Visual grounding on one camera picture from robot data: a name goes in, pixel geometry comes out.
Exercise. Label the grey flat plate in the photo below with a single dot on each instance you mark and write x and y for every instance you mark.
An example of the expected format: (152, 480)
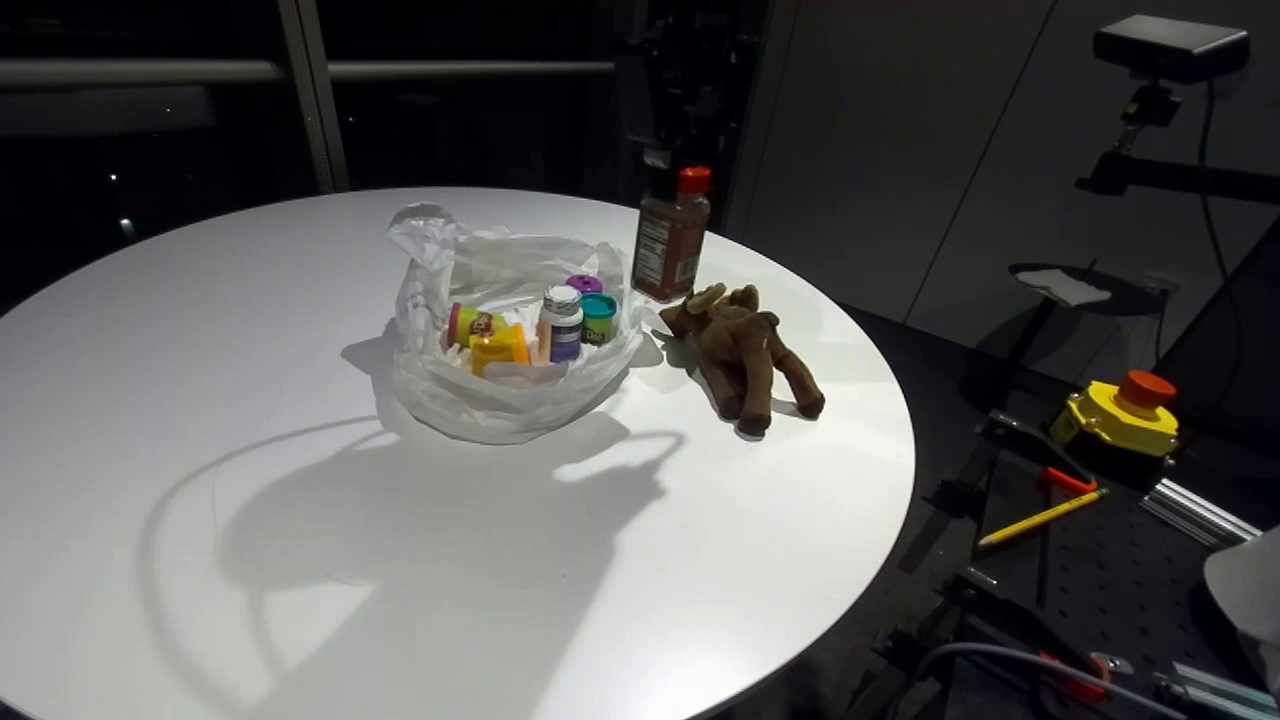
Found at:
(1067, 284)

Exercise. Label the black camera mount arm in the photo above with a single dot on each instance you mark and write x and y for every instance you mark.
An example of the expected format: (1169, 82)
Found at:
(1175, 176)

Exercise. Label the yellow emergency stop button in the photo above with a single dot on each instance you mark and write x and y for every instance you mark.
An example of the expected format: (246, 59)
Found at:
(1114, 422)

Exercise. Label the brown plush moose toy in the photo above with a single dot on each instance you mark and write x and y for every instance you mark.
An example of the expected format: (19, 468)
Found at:
(742, 354)

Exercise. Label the grey window railing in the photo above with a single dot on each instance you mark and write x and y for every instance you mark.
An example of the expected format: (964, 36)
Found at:
(161, 75)

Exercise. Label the brown spice bottle red cap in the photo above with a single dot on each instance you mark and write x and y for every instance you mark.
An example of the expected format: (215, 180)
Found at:
(668, 240)

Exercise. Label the grey panel corner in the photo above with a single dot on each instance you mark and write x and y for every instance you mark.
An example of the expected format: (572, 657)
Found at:
(1255, 603)

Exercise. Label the white plastic bag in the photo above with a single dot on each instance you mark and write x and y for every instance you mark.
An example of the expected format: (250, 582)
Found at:
(482, 392)

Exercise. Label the grey window post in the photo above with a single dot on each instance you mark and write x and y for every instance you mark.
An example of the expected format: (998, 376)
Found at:
(312, 92)

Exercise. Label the small tub teal lid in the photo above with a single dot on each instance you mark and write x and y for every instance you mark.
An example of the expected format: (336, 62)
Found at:
(603, 317)

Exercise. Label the yellow pencil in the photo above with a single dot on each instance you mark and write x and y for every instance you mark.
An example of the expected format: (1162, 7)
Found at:
(1040, 518)

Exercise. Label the aluminium rail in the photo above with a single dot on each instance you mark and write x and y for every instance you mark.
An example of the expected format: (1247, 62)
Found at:
(1200, 507)

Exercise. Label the black camera on stand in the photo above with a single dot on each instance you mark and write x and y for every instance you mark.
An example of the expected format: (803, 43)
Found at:
(1169, 45)

